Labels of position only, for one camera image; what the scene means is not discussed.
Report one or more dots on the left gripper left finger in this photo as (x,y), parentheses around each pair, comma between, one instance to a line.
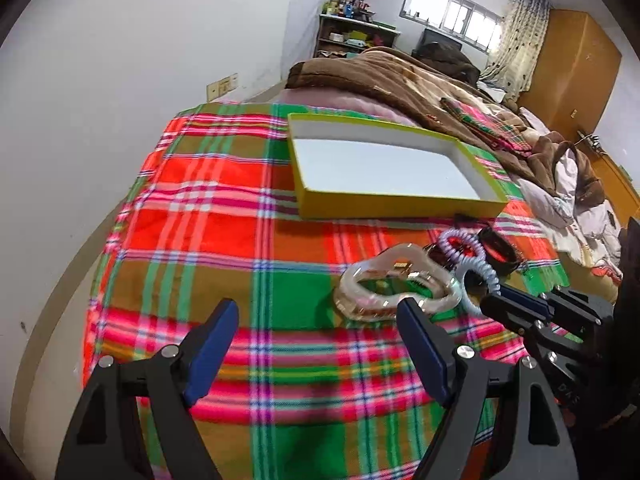
(104,439)

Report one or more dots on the black wristband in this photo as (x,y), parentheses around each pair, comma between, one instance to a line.
(499,253)

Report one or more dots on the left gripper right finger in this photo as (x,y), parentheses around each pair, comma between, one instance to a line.
(530,439)

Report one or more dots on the floral curtain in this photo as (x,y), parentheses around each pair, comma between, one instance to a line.
(511,66)

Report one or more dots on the window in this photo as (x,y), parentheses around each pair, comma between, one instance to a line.
(463,20)

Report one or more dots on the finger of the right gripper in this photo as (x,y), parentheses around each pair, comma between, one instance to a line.
(531,325)
(525,299)

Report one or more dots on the dark clothes pile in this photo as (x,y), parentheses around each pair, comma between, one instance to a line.
(448,60)

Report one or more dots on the wooden wardrobe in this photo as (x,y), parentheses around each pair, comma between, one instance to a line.
(571,86)

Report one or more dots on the plaid red green blanket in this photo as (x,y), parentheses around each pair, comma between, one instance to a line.
(303,393)

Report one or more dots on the wall socket plate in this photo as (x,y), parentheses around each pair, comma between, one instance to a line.
(221,87)

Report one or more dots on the folded plaid cloth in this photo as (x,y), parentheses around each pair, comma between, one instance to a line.
(492,130)

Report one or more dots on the dark wooden shelf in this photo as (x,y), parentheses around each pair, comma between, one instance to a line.
(340,37)

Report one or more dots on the translucent beige hair claw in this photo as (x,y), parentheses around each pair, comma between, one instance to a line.
(370,290)

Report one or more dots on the brown fleece blanket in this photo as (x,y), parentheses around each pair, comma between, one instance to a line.
(396,80)

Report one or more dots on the yellow shallow cardboard box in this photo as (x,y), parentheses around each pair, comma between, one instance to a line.
(356,168)

